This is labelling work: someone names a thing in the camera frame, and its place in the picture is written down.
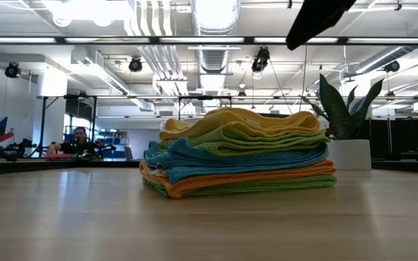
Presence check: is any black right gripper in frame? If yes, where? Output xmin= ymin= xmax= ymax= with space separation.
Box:
xmin=285 ymin=0 xmax=357 ymax=51

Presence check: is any yellow microfiber towel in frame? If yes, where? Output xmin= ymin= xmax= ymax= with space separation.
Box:
xmin=159 ymin=107 xmax=322 ymax=142

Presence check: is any pale lime green microfiber towel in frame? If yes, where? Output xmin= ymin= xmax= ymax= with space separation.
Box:
xmin=157 ymin=125 xmax=332 ymax=157

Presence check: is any blue microfiber towel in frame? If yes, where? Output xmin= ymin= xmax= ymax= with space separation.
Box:
xmin=143 ymin=137 xmax=329 ymax=185

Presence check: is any orange microfiber towel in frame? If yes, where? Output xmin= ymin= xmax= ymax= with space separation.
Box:
xmin=139 ymin=159 xmax=337 ymax=199

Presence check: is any bright green microfiber towel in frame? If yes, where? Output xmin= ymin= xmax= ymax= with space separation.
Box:
xmin=143 ymin=175 xmax=337 ymax=199

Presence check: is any green plant in white pot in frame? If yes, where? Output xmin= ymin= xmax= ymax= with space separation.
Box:
xmin=299 ymin=73 xmax=385 ymax=171

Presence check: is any round black ceiling device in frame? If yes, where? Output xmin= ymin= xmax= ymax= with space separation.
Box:
xmin=4 ymin=62 xmax=22 ymax=80
xmin=128 ymin=57 xmax=144 ymax=73
xmin=383 ymin=59 xmax=401 ymax=73

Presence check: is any black room divider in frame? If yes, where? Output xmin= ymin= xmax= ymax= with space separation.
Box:
xmin=366 ymin=110 xmax=418 ymax=160

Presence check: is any blue storage rack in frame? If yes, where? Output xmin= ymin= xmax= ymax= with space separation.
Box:
xmin=99 ymin=132 xmax=131 ymax=160

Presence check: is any round white ceiling lamp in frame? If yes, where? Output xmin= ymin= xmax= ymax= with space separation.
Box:
xmin=51 ymin=3 xmax=74 ymax=28

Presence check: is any person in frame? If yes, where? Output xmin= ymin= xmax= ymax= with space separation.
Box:
xmin=47 ymin=126 xmax=118 ymax=160

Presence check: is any black background table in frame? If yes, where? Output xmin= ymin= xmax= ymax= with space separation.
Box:
xmin=0 ymin=158 xmax=142 ymax=175

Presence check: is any black hanging ceiling camera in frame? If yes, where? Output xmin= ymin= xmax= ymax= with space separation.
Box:
xmin=250 ymin=46 xmax=271 ymax=73

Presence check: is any long ceiling light rail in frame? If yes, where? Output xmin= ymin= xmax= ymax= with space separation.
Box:
xmin=0 ymin=35 xmax=418 ymax=46

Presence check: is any black background stand frame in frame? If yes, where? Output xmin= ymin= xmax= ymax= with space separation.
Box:
xmin=177 ymin=95 xmax=233 ymax=112

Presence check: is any black metal stand frame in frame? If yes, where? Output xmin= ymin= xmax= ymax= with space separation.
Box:
xmin=36 ymin=94 xmax=99 ymax=157

